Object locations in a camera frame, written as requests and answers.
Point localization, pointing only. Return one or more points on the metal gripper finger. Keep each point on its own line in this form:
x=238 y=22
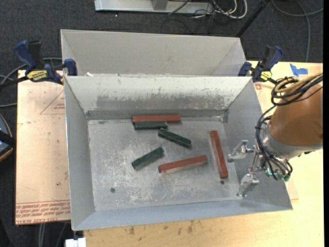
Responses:
x=248 y=183
x=241 y=150

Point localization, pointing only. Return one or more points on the red-brown flat block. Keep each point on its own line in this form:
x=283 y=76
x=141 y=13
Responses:
x=156 y=118
x=218 y=154
x=182 y=164

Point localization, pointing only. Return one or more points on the dark green flat block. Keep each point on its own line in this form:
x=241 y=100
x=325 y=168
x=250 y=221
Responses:
x=150 y=125
x=147 y=158
x=174 y=138

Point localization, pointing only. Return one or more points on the grey metal bin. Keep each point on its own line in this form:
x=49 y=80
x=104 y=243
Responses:
x=154 y=184

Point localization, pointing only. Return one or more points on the brown cardboard board red print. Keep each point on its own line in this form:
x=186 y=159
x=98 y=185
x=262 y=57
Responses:
x=41 y=148

